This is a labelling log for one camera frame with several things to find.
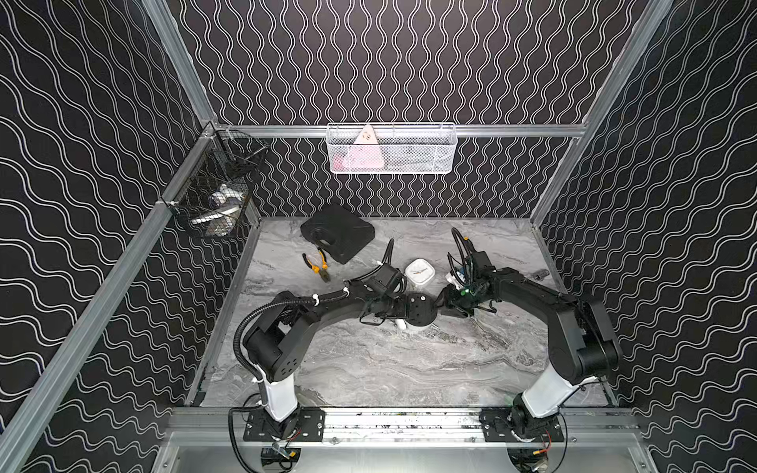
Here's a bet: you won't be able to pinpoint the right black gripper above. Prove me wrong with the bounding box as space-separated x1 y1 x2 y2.
429 284 487 315

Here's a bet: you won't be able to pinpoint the white twin bell alarm clock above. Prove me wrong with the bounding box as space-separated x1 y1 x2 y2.
392 292 438 330

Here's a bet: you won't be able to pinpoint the white square alarm clock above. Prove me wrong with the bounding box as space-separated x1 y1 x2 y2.
404 258 436 289

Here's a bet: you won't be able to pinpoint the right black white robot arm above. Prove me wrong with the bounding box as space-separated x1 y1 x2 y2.
438 268 622 422

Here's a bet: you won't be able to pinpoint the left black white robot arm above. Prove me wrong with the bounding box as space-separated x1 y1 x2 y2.
233 276 406 423

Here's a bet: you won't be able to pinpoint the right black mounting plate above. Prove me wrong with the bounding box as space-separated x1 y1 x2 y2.
478 406 565 443

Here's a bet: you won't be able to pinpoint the black mounting plate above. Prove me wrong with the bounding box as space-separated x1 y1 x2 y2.
242 407 326 443
478 406 565 443

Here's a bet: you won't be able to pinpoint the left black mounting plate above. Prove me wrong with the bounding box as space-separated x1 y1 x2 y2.
242 407 326 443

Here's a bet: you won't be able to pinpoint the pink triangular card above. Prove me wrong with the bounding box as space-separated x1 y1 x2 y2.
342 124 386 173

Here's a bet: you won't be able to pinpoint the white items in black basket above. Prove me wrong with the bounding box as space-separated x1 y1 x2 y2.
190 183 248 238

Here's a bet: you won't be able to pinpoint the yellow handled pliers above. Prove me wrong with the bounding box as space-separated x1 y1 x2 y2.
302 248 331 283

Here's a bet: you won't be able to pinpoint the white wire wall basket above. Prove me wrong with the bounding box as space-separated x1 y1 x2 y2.
324 122 459 175

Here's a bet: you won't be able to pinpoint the black wire wall basket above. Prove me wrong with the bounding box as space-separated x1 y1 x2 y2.
169 131 271 240

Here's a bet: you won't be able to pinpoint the aluminium front rail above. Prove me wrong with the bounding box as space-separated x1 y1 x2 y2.
168 407 640 447

